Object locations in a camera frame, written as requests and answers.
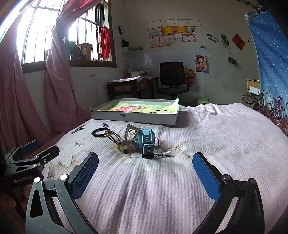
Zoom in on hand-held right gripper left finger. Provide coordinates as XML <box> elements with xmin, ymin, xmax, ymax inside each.
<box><xmin>25</xmin><ymin>152</ymin><xmax>99</xmax><ymax>234</ymax></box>

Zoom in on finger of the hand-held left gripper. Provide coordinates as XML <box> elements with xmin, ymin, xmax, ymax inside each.
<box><xmin>9</xmin><ymin>145</ymin><xmax>60</xmax><ymax>176</ymax></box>
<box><xmin>5</xmin><ymin>140</ymin><xmax>42</xmax><ymax>161</ymax></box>

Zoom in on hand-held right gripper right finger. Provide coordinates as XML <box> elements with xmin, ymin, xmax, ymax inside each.
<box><xmin>192</xmin><ymin>152</ymin><xmax>265</xmax><ymax>234</ymax></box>

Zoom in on brown beaded hair tie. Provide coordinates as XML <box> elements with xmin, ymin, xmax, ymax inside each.
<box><xmin>105</xmin><ymin>129</ymin><xmax>129</xmax><ymax>154</ymax></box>

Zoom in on beige hair claw clip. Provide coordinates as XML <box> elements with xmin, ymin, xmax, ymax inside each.
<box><xmin>123</xmin><ymin>123</ymin><xmax>140</xmax><ymax>149</ymax></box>

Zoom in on blue wrist watch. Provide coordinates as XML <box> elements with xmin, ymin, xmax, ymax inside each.
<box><xmin>133</xmin><ymin>128</ymin><xmax>158</xmax><ymax>159</ymax></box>

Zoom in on white cardboard box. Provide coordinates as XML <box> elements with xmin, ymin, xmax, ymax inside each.
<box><xmin>90</xmin><ymin>98</ymin><xmax>180</xmax><ymax>125</ymax></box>

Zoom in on person's left hand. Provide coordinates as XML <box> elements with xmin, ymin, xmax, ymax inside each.
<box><xmin>0</xmin><ymin>192</ymin><xmax>30</xmax><ymax>212</ymax></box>

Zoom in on pink curtain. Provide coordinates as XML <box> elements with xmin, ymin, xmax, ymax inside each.
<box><xmin>0</xmin><ymin>21</ymin><xmax>54</xmax><ymax>153</ymax></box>
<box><xmin>45</xmin><ymin>0</ymin><xmax>108</xmax><ymax>134</ymax></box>

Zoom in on colourful paper liner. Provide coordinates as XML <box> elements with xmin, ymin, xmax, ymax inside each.
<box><xmin>108</xmin><ymin>99</ymin><xmax>179</xmax><ymax>114</ymax></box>

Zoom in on brown handbag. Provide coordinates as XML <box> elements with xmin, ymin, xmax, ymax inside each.
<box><xmin>242</xmin><ymin>93</ymin><xmax>259</xmax><ymax>111</ymax></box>

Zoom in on dark wooden desk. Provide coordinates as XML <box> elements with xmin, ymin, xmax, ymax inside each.
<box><xmin>106</xmin><ymin>76</ymin><xmax>159</xmax><ymax>101</ymax></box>

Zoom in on wooden cabinet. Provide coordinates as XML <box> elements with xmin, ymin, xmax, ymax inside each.
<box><xmin>246</xmin><ymin>79</ymin><xmax>261</xmax><ymax>95</ymax></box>

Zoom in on brown paper bag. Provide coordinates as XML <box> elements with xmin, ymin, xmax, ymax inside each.
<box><xmin>80</xmin><ymin>43</ymin><xmax>93</xmax><ymax>60</ymax></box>

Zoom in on black office chair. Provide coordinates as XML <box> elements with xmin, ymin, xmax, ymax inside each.
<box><xmin>155</xmin><ymin>62</ymin><xmax>191</xmax><ymax>99</ymax></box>

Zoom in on barred window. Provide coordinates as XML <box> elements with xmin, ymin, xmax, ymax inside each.
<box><xmin>13</xmin><ymin>0</ymin><xmax>117</xmax><ymax>68</ymax></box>

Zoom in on red hanging cloth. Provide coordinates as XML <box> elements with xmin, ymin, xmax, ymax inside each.
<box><xmin>99</xmin><ymin>26</ymin><xmax>111</xmax><ymax>61</ymax></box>

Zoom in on blue printed curtain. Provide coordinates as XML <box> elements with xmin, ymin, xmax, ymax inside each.
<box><xmin>245</xmin><ymin>9</ymin><xmax>288</xmax><ymax>136</ymax></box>

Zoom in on red diamond paper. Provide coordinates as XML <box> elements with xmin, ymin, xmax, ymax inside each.
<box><xmin>231</xmin><ymin>34</ymin><xmax>246</xmax><ymax>51</ymax></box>

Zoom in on family cartoon wall poster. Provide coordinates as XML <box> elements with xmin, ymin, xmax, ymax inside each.
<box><xmin>184</xmin><ymin>67</ymin><xmax>197</xmax><ymax>88</ymax></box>

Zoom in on white wall paper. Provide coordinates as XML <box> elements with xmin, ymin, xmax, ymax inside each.
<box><xmin>199</xmin><ymin>44</ymin><xmax>212</xmax><ymax>63</ymax></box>

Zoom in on wall photos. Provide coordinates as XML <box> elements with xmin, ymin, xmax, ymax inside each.
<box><xmin>207</xmin><ymin>34</ymin><xmax>230</xmax><ymax>48</ymax></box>

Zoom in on group of wall certificates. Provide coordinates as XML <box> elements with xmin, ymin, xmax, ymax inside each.
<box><xmin>148</xmin><ymin>19</ymin><xmax>201</xmax><ymax>48</ymax></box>

